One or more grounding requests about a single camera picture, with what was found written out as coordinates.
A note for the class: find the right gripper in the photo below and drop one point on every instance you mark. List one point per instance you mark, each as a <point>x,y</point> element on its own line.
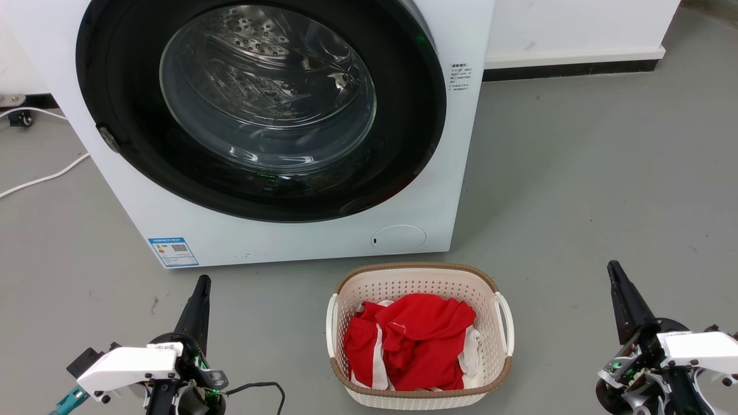
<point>640,369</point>

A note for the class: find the right white wrist camera housing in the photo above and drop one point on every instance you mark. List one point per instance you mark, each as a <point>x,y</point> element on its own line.
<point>703,349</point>

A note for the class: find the round white filter cover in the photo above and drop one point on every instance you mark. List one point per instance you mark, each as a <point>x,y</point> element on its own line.
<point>399,238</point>

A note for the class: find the black caster wheel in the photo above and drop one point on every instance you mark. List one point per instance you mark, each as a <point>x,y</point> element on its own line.
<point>21,118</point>

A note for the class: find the black baseboard strip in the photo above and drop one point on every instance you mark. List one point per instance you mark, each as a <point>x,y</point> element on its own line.
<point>571,70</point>

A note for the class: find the cream plastic laundry basket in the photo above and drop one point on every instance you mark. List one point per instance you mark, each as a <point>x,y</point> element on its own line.
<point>415,278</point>

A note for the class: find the black round washer door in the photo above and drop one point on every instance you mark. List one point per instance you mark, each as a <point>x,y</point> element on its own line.
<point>406,144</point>

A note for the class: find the grey washer door latch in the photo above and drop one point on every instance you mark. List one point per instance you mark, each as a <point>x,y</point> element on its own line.
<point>109,139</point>

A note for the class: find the white front-load washing machine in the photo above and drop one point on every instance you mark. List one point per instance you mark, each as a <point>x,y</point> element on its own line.
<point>277,242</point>

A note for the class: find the red and white garment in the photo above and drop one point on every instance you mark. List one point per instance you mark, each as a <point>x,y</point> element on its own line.
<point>424,340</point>

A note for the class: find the blue energy label sticker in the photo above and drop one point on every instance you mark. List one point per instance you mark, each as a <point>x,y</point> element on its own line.
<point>173,252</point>

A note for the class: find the small printed text sticker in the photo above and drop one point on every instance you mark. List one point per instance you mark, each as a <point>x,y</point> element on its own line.
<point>461,77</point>

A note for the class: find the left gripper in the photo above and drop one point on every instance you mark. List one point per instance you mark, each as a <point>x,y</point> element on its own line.
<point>193,377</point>

